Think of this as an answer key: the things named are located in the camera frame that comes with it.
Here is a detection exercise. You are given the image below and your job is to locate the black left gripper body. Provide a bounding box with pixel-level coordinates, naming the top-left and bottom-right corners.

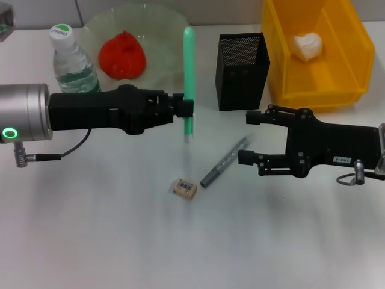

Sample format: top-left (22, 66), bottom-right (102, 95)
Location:
top-left (48, 84), bottom-right (176, 135)

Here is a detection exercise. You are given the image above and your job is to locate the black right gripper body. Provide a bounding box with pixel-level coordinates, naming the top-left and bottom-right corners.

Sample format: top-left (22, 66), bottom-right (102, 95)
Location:
top-left (285, 107), bottom-right (380, 179)

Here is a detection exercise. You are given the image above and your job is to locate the green utility knife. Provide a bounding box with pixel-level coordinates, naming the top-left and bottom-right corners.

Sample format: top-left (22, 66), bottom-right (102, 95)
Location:
top-left (182, 26), bottom-right (197, 144)

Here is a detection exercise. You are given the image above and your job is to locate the clear green-label water bottle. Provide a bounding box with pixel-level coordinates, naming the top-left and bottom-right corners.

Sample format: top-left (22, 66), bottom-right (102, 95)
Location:
top-left (49, 23), bottom-right (103, 95)

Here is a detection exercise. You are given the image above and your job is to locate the orange fruit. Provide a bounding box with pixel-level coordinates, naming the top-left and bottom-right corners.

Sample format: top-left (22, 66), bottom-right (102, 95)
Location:
top-left (98, 30), bottom-right (147, 81)

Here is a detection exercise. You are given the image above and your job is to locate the beige barcode eraser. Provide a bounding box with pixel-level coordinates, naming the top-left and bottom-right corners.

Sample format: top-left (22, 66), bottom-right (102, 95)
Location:
top-left (173, 177), bottom-right (199, 200)

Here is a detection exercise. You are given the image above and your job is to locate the white paper ball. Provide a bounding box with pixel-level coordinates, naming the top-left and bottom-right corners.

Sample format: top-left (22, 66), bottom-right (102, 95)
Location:
top-left (290, 32), bottom-right (324, 63)

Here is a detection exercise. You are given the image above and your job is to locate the grey marker pen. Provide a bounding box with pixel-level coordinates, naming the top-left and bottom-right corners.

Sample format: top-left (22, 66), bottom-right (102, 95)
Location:
top-left (200, 135), bottom-right (250, 190)

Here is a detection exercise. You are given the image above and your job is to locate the black mesh pen holder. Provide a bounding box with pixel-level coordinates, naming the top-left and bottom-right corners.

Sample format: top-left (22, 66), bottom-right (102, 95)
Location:
top-left (215, 32), bottom-right (271, 111)

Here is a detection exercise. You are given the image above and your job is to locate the green glass fruit bowl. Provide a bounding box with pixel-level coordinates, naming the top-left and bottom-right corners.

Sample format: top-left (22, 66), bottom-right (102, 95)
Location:
top-left (78, 2), bottom-right (196, 91)

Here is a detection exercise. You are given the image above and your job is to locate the yellow plastic bin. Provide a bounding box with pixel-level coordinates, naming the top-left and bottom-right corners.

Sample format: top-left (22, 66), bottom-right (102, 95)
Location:
top-left (260, 0), bottom-right (376, 114)

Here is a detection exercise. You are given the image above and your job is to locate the right arm cable plug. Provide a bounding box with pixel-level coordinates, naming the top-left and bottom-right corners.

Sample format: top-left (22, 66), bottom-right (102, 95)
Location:
top-left (336, 159), bottom-right (385, 187)

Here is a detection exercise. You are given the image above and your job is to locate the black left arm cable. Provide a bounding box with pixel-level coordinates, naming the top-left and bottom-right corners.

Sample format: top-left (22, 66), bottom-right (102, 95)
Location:
top-left (14, 128), bottom-right (91, 168)

